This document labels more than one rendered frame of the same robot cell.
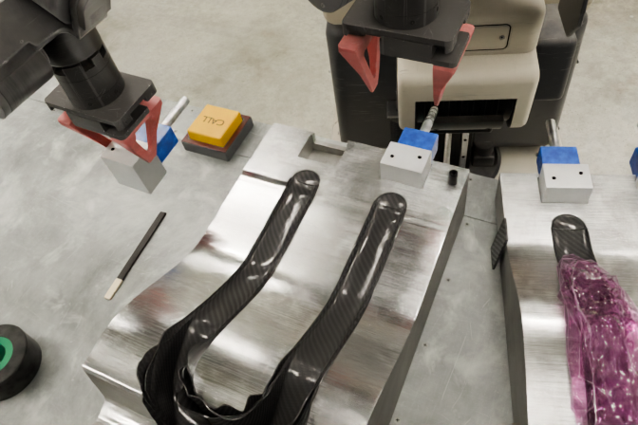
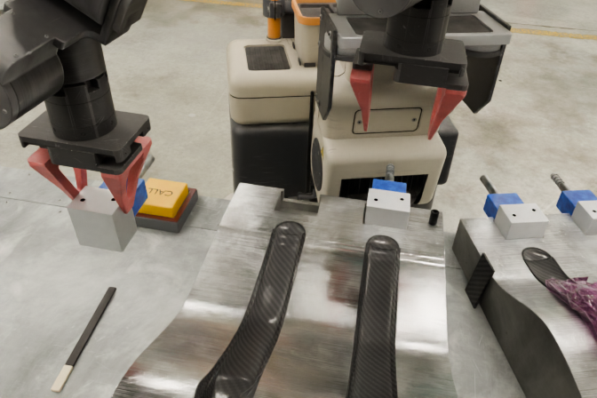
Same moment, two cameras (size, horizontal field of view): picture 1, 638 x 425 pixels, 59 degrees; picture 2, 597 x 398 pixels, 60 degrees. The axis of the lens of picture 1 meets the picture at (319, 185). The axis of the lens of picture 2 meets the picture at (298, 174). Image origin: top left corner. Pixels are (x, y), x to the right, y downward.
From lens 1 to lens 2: 0.22 m
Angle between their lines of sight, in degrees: 23
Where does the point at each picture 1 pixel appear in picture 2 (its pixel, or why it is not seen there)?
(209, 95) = not seen: hidden behind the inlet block
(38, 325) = not seen: outside the picture
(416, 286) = (435, 316)
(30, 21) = (53, 19)
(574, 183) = (533, 218)
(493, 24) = (408, 107)
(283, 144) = (256, 201)
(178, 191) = (125, 265)
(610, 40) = not seen: hidden behind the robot
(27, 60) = (43, 60)
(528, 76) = (438, 152)
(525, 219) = (498, 254)
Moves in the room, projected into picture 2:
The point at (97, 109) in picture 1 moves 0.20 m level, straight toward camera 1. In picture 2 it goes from (90, 140) to (237, 252)
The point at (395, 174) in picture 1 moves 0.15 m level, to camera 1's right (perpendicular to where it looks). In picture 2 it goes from (381, 216) to (484, 190)
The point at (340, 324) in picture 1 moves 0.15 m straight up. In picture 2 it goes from (376, 363) to (401, 240)
